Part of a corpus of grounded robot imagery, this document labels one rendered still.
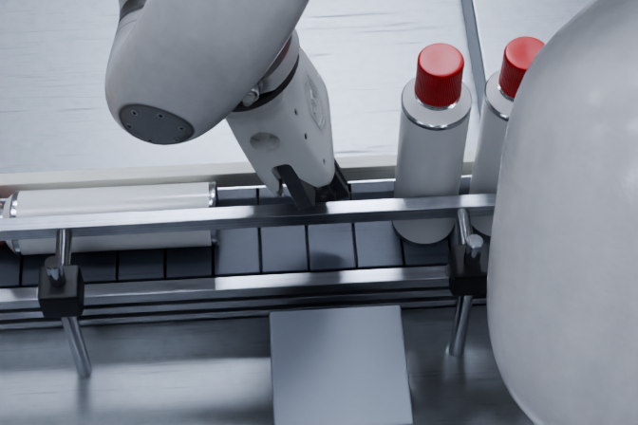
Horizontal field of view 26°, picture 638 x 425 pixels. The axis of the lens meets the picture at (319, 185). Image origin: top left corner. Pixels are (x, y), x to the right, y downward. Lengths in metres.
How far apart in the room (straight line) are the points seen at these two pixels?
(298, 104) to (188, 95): 0.18
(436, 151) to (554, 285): 0.51
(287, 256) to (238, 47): 0.37
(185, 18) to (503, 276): 0.30
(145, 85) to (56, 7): 0.57
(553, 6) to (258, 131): 0.43
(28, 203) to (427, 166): 0.31
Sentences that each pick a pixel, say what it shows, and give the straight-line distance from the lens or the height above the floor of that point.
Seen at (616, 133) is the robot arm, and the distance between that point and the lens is 0.50.
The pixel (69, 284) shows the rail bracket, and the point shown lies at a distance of 1.01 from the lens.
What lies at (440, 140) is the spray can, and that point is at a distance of 1.01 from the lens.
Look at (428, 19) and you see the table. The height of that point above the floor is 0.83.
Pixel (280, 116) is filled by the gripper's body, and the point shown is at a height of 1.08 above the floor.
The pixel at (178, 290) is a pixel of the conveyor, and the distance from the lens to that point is 1.11.
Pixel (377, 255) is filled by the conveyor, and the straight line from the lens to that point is 1.12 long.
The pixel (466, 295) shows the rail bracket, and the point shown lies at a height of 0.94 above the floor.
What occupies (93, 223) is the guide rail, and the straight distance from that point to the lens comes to 1.05.
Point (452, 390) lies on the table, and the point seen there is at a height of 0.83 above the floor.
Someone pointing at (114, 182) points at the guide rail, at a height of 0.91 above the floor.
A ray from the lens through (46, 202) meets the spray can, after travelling 1.10.
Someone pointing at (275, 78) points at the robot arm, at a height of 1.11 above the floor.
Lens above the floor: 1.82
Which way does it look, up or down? 55 degrees down
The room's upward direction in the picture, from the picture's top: straight up
